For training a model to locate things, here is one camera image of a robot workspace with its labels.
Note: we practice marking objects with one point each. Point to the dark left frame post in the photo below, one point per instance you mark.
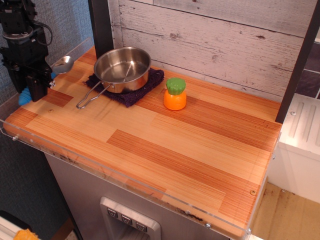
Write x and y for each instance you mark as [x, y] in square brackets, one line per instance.
[101, 26]

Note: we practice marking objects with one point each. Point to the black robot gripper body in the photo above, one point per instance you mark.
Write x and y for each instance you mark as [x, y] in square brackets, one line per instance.
[27, 49]

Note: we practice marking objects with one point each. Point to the dark frame post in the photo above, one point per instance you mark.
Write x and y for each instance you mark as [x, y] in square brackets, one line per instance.
[101, 26]
[302, 58]

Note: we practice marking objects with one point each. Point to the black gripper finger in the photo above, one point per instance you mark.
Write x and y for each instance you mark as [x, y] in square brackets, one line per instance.
[38, 86]
[18, 77]

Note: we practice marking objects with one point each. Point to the grey toy fridge cabinet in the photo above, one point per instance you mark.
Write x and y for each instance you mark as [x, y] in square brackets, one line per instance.
[83, 192]

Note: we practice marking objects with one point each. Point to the dark right frame post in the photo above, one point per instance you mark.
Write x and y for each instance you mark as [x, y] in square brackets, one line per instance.
[302, 58]

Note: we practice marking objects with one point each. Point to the blue handled metal spoon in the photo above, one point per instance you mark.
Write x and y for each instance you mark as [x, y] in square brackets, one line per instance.
[62, 66]

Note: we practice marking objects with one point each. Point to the clear acrylic edge guard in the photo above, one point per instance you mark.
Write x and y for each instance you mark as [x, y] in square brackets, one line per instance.
[212, 175]

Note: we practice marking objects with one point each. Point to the silver water dispenser panel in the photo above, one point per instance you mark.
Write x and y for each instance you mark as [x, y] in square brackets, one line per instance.
[124, 223]

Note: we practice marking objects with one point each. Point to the purple cloth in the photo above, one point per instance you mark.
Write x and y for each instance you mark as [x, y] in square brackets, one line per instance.
[124, 92]

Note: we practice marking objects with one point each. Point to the orange toy carrot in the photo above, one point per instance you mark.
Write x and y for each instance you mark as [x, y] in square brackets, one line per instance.
[175, 97]

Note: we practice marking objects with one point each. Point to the silver steel pot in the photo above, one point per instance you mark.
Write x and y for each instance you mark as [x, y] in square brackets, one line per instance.
[127, 63]

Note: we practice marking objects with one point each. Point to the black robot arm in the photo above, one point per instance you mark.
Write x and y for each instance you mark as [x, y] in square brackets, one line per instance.
[18, 13]

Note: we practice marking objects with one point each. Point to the yellow object at corner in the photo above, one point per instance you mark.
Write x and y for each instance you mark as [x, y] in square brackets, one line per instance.
[25, 234]

